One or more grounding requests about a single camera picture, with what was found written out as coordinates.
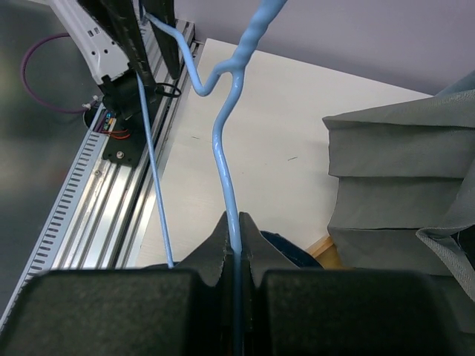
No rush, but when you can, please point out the wooden clothes rack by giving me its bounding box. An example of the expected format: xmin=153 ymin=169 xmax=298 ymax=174
xmin=306 ymin=236 xmax=349 ymax=270

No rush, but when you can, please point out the dark blue denim skirt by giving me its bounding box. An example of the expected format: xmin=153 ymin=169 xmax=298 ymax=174
xmin=261 ymin=231 xmax=323 ymax=268

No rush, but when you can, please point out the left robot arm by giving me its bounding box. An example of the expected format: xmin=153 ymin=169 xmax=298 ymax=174
xmin=46 ymin=1 xmax=181 ymax=120

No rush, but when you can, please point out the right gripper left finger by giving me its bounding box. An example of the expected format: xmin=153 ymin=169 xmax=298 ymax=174
xmin=1 ymin=217 xmax=232 ymax=355

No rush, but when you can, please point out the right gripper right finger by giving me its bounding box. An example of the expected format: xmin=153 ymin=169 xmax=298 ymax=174
xmin=239 ymin=212 xmax=468 ymax=355

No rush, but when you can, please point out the blue wire hanger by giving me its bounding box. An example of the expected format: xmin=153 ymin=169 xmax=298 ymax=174
xmin=140 ymin=1 xmax=286 ymax=355

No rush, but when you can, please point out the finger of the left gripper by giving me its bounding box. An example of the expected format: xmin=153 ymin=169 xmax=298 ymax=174
xmin=142 ymin=0 xmax=180 ymax=79
xmin=77 ymin=0 xmax=154 ymax=84

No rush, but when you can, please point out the grey pleated skirt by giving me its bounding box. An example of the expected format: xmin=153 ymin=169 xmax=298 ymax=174
xmin=321 ymin=68 xmax=475 ymax=331

